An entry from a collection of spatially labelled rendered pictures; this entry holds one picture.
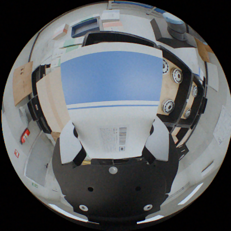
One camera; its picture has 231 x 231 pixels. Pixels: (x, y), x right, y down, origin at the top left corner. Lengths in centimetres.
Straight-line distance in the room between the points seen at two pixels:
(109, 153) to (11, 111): 258
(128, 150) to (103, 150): 5
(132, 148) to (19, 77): 267
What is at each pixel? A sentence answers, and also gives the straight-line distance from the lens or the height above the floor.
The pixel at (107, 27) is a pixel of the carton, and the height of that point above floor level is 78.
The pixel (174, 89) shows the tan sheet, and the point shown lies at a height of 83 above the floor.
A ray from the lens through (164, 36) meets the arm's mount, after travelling 63.
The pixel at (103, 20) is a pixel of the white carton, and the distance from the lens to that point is 65.
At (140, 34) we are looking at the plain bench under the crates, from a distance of 66.
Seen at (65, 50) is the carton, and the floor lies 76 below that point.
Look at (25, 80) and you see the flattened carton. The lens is 259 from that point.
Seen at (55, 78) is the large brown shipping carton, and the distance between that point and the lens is 44.
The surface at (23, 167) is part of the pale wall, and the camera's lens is 290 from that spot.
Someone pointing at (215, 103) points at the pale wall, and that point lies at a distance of 346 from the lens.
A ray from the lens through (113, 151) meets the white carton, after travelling 15.
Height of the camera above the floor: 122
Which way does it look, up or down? 58 degrees down
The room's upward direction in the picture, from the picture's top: 175 degrees clockwise
